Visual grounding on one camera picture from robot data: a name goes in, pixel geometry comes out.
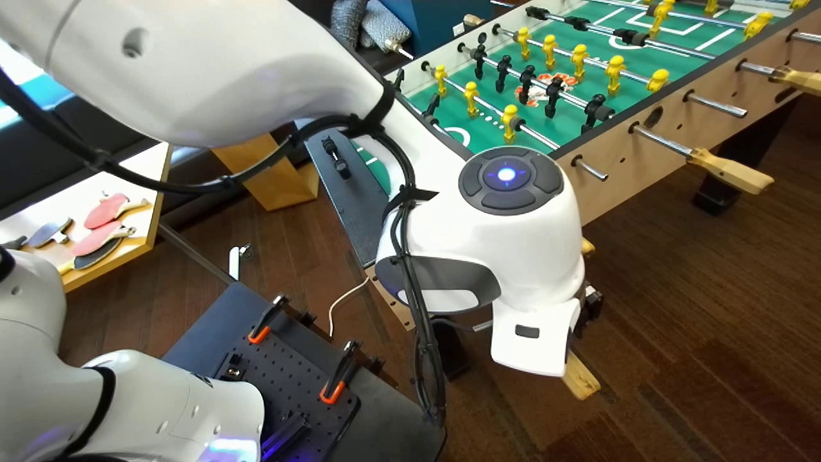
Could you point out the black score counter beads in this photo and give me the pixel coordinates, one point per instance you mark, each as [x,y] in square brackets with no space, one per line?
[338,158]

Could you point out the black clamp with orange tip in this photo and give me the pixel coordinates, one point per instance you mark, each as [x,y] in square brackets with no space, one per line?
[334,387]
[261,329]

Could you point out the dark grey robot base plate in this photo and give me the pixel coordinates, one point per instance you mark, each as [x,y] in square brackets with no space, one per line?
[290,375]

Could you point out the foosball table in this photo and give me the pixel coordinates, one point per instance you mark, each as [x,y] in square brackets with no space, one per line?
[625,171]

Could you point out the yellow foosball player figure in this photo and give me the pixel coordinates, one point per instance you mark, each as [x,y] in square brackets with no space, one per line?
[550,52]
[579,62]
[439,79]
[657,80]
[661,13]
[471,98]
[798,4]
[614,75]
[512,122]
[521,43]
[710,4]
[759,25]

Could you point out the black foosball player figure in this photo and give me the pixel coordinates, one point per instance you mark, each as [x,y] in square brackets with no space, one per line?
[630,38]
[432,106]
[593,112]
[575,21]
[478,56]
[400,79]
[528,79]
[537,11]
[555,97]
[505,75]

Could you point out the red table tennis paddle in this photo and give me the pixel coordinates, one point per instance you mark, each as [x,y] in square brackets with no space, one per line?
[96,242]
[104,210]

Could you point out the grey table tennis paddle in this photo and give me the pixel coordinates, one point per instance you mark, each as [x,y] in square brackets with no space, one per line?
[48,231]

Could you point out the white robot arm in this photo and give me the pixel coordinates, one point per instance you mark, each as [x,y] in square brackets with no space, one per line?
[214,79]

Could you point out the silver metal bracket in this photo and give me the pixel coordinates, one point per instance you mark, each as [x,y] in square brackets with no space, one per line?
[238,261]

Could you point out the blue box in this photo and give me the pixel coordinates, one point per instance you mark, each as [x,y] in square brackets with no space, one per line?
[437,21]

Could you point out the wooden stand block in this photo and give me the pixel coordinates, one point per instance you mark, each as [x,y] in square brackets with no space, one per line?
[271,175]

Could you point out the steel foosball rod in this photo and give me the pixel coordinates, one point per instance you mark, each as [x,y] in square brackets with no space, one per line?
[804,38]
[592,168]
[715,104]

